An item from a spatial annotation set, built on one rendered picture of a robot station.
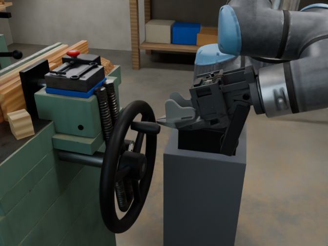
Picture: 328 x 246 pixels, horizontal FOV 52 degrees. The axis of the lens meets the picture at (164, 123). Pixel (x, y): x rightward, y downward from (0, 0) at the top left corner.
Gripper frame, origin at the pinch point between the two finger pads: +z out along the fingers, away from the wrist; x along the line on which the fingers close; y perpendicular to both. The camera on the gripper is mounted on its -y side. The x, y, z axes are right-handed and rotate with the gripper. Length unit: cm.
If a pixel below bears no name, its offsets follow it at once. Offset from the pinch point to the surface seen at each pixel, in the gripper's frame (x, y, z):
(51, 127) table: 4.3, 5.7, 23.5
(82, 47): -39, 15, 37
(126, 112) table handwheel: 4.4, 5.5, 4.6
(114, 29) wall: -316, -9, 168
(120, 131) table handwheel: 8.7, 3.9, 4.8
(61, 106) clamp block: 3.0, 9.4, 19.4
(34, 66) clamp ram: -3.3, 18.0, 26.6
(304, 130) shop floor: -175, -105, -21
